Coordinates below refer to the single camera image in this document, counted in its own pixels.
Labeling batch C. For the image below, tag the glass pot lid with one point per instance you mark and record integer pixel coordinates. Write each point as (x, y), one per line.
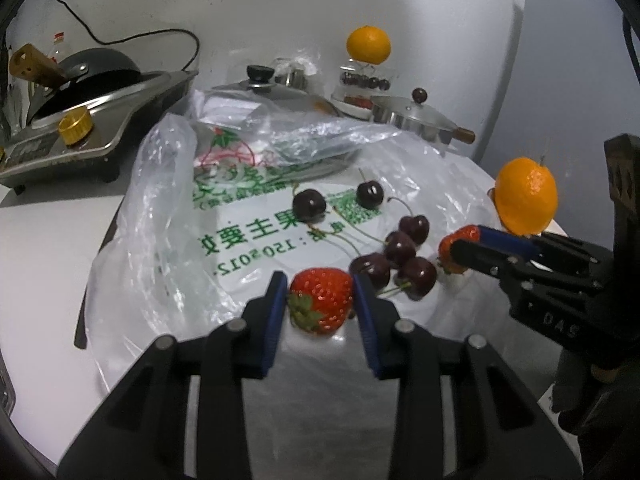
(270, 91)

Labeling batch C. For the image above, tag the clear bottle red cap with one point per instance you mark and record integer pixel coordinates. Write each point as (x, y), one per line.
(59, 47)

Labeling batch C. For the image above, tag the small round orange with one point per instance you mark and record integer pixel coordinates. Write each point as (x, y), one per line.
(369, 44)

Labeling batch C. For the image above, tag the clear fruit container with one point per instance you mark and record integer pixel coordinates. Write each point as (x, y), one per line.
(360, 91)

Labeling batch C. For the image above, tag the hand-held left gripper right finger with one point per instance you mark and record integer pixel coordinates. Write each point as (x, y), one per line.
(367, 322)

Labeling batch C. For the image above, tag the steel saucepan lid brown knob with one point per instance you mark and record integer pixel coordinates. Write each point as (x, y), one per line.
(407, 110)

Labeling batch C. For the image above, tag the steel induction cooker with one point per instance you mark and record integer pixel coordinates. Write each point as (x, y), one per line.
(100, 140)

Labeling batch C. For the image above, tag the large red strawberry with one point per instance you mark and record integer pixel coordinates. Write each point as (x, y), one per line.
(325, 295)

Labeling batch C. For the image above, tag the clear green printed plastic bag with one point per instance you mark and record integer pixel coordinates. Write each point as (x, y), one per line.
(250, 260)

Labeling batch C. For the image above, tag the small red strawberry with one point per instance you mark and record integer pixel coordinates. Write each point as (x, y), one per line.
(462, 234)

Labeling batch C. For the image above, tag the gold cooker knob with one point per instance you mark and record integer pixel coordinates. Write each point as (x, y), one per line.
(75, 127)

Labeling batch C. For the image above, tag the large orange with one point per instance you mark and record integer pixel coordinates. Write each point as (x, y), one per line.
(525, 195)

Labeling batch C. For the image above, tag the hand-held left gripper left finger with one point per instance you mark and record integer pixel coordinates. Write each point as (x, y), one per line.
(272, 322)

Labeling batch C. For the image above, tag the dark red cherry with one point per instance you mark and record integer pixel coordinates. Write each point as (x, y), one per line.
(309, 203)
(370, 194)
(415, 229)
(417, 276)
(399, 248)
(372, 270)

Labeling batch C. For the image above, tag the steel cups in plastic wrap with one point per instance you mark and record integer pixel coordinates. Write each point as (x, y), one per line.
(296, 74)

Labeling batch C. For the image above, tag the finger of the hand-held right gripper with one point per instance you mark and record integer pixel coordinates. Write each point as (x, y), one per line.
(510, 241)
(480, 257)

